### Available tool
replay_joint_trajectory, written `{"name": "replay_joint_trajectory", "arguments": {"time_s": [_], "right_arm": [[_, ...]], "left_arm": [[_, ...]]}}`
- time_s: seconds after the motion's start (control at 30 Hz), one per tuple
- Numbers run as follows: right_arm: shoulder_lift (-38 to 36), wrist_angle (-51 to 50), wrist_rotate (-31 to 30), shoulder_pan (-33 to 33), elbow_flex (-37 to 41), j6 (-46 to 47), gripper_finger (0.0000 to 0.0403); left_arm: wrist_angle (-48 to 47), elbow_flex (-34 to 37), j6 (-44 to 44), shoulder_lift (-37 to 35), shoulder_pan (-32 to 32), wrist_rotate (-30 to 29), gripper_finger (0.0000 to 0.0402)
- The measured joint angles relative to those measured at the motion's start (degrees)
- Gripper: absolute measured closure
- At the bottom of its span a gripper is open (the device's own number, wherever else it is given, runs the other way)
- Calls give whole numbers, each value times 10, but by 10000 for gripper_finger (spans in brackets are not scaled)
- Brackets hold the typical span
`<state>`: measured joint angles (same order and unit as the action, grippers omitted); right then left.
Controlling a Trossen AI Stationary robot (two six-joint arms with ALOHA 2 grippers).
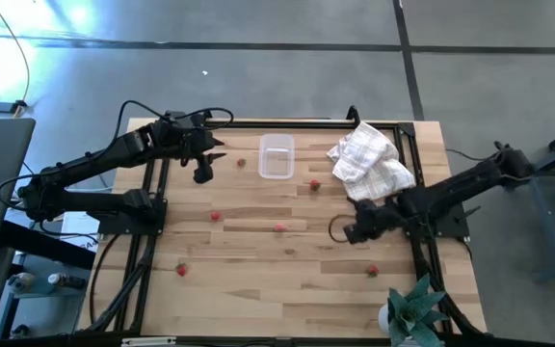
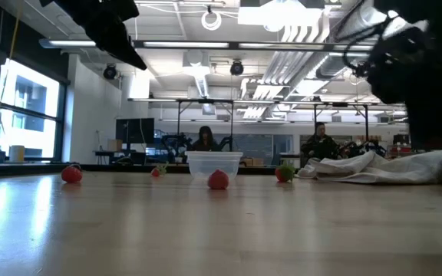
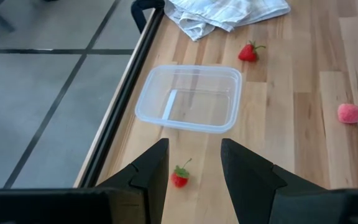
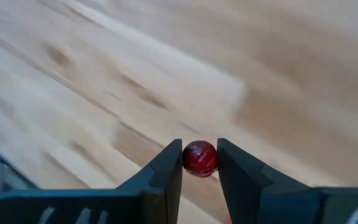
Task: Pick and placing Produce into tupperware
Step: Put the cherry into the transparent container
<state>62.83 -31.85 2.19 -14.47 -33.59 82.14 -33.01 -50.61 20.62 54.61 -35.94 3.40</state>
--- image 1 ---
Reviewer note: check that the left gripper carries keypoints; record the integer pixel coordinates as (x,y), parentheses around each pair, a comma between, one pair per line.
(188,140)

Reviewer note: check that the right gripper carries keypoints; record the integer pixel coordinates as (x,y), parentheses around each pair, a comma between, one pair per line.
(376,219)

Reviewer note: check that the red strawberry with long stem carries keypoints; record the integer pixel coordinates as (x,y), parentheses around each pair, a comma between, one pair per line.
(241,162)

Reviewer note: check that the clear plastic tupperware container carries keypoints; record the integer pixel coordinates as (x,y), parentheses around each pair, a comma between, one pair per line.
(276,159)

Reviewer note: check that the pale pink strawberry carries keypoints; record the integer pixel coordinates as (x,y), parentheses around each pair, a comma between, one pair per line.
(280,227)

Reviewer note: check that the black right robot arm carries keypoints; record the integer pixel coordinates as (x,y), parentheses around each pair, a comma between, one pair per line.
(465,185)

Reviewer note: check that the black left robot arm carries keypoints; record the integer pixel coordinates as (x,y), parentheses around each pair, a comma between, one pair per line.
(89,161)

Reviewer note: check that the white checked dish towel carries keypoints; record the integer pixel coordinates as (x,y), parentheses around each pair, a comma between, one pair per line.
(369,161)

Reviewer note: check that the white plant pot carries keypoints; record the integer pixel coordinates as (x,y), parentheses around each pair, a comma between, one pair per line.
(383,319)

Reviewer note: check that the green artificial plant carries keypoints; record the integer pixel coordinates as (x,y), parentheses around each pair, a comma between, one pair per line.
(412,313)

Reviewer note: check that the white paper sheet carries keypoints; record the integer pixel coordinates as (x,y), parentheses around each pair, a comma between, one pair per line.
(81,229)

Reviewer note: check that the black beam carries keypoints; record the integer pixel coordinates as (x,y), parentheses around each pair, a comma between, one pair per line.
(46,246)

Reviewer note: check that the small bottle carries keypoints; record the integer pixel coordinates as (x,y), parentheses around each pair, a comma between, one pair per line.
(19,283)
(68,281)

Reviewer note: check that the black plug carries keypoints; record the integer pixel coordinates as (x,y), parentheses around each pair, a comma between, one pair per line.
(19,103)

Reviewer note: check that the white strip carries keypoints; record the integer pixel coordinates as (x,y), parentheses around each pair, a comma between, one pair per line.
(147,341)

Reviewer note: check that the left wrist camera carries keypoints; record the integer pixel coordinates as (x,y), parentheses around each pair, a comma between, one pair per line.
(203,172)

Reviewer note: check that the black aluminium table frame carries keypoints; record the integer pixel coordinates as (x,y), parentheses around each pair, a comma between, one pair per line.
(306,124)

